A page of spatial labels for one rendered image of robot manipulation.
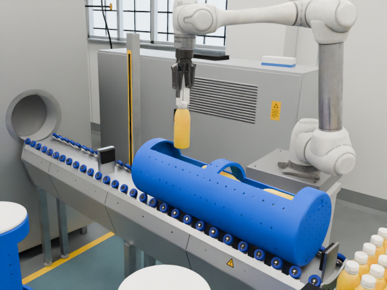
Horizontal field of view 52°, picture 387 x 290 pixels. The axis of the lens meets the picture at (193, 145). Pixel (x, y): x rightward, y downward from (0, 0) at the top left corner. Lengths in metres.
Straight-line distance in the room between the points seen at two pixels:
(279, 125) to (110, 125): 1.89
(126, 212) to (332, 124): 1.07
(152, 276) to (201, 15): 0.88
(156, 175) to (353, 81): 2.78
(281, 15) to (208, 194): 0.81
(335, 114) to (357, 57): 2.39
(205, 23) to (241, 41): 2.84
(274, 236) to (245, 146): 1.88
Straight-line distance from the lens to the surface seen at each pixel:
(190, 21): 1.45
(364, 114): 4.20
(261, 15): 1.73
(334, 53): 1.73
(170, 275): 1.32
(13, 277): 1.77
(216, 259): 1.70
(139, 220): 1.99
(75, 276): 3.13
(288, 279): 1.54
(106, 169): 2.33
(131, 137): 2.60
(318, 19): 1.71
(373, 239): 1.54
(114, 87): 4.09
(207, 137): 3.45
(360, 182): 4.38
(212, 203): 1.58
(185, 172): 1.68
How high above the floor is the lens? 1.82
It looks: 18 degrees down
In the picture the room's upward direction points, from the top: 2 degrees clockwise
